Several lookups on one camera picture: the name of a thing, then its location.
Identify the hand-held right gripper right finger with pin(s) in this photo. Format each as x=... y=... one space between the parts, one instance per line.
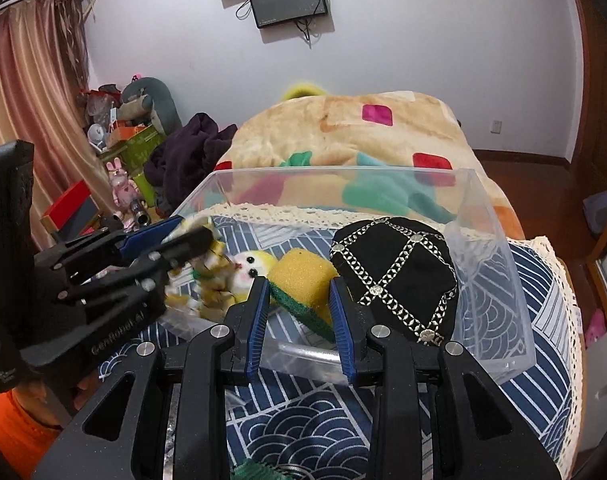
x=341 y=325

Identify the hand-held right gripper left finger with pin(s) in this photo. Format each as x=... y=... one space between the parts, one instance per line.
x=258 y=322

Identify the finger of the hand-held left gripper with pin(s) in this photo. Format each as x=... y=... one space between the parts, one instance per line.
x=183 y=248
x=148 y=236

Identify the yellow sponge with green pad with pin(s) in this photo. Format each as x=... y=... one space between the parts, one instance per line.
x=298 y=270

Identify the clear plastic storage box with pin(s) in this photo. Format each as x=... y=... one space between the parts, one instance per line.
x=488 y=280

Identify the silver cylindrical device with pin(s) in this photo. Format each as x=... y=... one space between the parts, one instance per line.
x=139 y=211

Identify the white and yellow plush toy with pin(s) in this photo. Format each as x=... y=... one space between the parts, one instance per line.
x=248 y=265

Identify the pink rabbit toy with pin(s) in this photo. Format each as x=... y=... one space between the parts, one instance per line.
x=119 y=185

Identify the black cap with silver studs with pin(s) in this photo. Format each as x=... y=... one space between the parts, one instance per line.
x=398 y=270

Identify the green box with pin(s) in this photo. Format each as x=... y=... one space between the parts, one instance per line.
x=143 y=152

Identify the red box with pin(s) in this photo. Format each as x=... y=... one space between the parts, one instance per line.
x=65 y=207

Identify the dark purple clothing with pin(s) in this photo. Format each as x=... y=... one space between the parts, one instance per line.
x=188 y=155

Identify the orange box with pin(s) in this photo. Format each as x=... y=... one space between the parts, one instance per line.
x=123 y=136

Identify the blue patterned lace-edged cloth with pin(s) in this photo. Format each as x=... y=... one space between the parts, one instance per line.
x=298 y=425

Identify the orange cloth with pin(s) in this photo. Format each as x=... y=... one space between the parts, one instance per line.
x=13 y=435

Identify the grey-green dinosaur plush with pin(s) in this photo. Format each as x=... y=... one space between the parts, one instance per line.
x=158 y=100

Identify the green scouring pad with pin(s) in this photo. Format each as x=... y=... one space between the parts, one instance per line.
x=256 y=472

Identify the striped pink curtain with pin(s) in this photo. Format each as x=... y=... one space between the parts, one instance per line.
x=23 y=85

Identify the beige blanket with coloured squares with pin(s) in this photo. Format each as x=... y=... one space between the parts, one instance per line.
x=383 y=130

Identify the yellow-green plush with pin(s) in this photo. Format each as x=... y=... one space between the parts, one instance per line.
x=303 y=89

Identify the pink slipper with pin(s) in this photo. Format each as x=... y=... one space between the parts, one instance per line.
x=596 y=330

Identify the grey plastic tub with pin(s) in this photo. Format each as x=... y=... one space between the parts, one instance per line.
x=601 y=210

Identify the wall socket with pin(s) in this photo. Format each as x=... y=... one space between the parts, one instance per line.
x=496 y=126

